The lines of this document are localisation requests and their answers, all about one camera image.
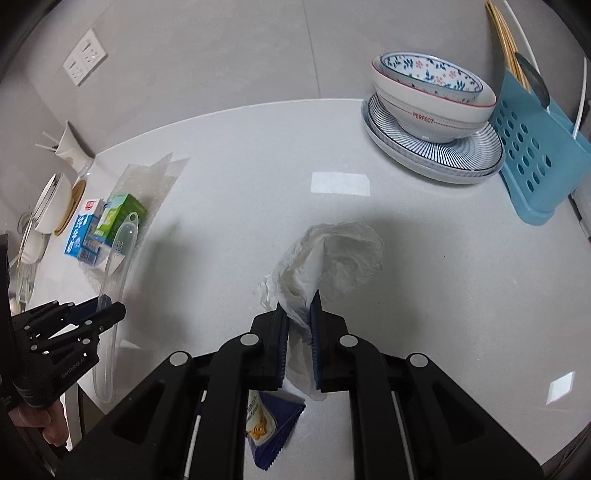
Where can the green white medicine box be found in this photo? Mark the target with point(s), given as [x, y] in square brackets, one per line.
[117, 208]

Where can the blue utensil holder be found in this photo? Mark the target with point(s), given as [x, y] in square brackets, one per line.
[544, 162]

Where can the blue white milk carton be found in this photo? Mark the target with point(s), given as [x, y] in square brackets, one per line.
[81, 243]

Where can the person left hand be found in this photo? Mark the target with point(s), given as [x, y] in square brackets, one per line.
[51, 421]

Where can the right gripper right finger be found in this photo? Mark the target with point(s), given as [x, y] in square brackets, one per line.
[410, 419]

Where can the white toothpick holder vase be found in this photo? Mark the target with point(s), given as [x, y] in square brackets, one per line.
[70, 149]

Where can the floral blue small bowl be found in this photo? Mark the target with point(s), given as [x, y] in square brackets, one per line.
[432, 75]

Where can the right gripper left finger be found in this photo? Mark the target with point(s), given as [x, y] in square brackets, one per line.
[187, 418]

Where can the white tissue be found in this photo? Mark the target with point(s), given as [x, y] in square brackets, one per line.
[331, 260]

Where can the clear plastic tube package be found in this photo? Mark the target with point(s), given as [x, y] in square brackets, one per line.
[115, 273]

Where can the blue snack wrapper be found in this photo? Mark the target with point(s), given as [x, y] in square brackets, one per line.
[270, 419]

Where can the white wall socket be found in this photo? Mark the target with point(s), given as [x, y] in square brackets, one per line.
[85, 57]

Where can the clear bubble wrap sheet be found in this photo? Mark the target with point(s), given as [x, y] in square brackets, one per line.
[150, 185]

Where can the white bowl with red rim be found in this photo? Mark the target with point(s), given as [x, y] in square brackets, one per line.
[427, 116]

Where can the wooden chopsticks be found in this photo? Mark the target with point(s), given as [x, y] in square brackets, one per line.
[508, 44]

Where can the white small pot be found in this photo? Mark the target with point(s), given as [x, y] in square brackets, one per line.
[32, 247]

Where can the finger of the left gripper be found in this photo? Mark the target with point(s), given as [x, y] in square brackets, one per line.
[53, 339]
[55, 315]

